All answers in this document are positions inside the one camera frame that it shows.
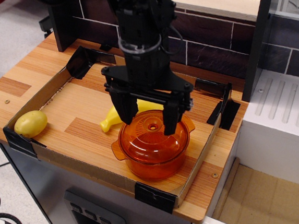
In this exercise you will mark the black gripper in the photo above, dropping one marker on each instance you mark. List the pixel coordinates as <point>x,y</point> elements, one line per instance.
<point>146,75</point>

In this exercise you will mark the orange transparent pot lid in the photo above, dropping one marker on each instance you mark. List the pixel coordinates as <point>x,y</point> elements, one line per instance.
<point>144,140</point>

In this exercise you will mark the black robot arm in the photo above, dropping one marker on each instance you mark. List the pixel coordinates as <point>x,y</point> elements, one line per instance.
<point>142,21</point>

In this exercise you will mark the orange transparent pot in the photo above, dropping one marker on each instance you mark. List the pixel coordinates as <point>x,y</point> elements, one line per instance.
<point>158,171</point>

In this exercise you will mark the yellow plastic banana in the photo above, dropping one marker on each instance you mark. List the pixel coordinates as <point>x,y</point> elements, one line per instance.
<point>113,118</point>

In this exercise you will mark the cardboard fence with black tape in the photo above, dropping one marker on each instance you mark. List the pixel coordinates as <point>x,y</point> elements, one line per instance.
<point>75,103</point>

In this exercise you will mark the yellow plastic potato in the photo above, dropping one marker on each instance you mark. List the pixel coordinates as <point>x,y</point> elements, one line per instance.
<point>31,124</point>

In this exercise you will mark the grey oven control panel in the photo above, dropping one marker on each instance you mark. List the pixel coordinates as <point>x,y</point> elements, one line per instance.
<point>86,212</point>

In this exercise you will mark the white toy sink drainboard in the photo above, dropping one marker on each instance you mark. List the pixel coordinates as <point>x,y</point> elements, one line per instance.
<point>269,134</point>

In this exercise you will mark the dark grey vertical post right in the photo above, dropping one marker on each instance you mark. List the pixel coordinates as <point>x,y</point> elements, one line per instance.
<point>253,71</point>

